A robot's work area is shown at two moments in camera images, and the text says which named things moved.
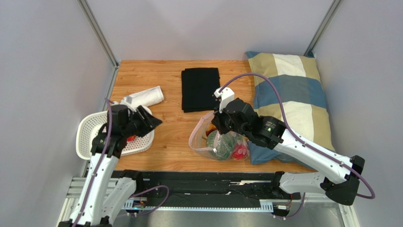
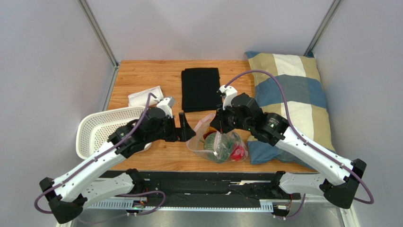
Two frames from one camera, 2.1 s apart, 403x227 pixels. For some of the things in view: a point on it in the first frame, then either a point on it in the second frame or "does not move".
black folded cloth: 198,85 does not move
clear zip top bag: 205,140 does not move
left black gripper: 151,122 -> 187,133
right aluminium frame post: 323,27 does not move
